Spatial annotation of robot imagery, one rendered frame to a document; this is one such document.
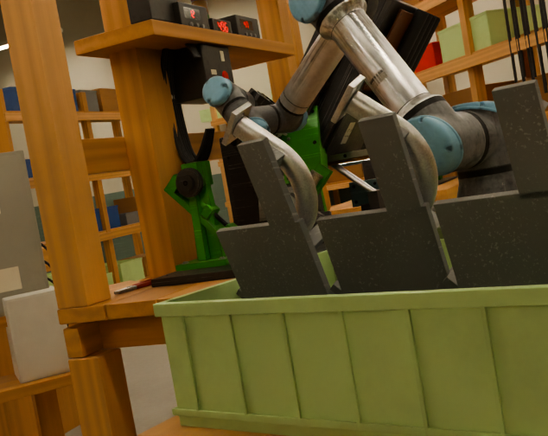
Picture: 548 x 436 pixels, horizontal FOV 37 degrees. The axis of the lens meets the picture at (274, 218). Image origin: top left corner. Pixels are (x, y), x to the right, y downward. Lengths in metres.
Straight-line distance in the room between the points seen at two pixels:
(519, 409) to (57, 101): 1.37
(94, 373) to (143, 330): 0.14
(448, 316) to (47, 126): 1.27
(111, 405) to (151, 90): 0.85
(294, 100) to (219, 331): 1.05
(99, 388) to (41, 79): 0.72
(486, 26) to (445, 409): 4.58
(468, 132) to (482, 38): 3.82
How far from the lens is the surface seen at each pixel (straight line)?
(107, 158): 2.19
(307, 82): 1.97
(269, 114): 2.00
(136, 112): 2.24
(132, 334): 1.96
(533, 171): 0.90
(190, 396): 1.12
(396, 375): 0.90
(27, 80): 1.96
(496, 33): 5.36
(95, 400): 1.97
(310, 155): 2.26
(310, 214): 1.09
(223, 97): 1.99
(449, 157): 1.55
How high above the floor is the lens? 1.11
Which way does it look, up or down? 3 degrees down
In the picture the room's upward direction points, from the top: 10 degrees counter-clockwise
